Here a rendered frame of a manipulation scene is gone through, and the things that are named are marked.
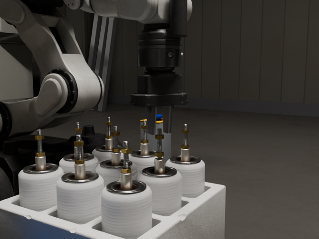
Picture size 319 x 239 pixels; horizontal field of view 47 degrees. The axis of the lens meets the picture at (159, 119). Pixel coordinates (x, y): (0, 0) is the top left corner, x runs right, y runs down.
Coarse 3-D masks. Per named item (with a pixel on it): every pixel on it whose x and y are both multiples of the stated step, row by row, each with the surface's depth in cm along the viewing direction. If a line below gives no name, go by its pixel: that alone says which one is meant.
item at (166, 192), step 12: (144, 180) 75; (156, 180) 74; (168, 180) 74; (180, 180) 77; (156, 192) 74; (168, 192) 75; (180, 192) 77; (156, 204) 75; (168, 204) 75; (180, 204) 78
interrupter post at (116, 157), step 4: (112, 152) 84; (120, 152) 84; (112, 156) 84; (116, 156) 83; (120, 156) 84; (112, 160) 84; (116, 160) 83; (120, 160) 84; (112, 164) 84; (116, 164) 83; (120, 164) 84
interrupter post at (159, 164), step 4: (156, 160) 77; (160, 160) 77; (164, 160) 78; (156, 164) 77; (160, 164) 77; (164, 164) 78; (156, 168) 77; (160, 168) 77; (164, 168) 78; (156, 172) 78; (160, 172) 77; (164, 172) 78
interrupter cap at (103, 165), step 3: (111, 159) 88; (123, 159) 88; (102, 162) 85; (105, 162) 85; (108, 162) 86; (111, 162) 86; (129, 162) 86; (102, 165) 82; (105, 165) 83; (108, 165) 83; (111, 165) 84; (120, 165) 84; (129, 165) 83; (108, 168) 81; (111, 168) 81; (114, 168) 81; (117, 168) 81; (120, 168) 81
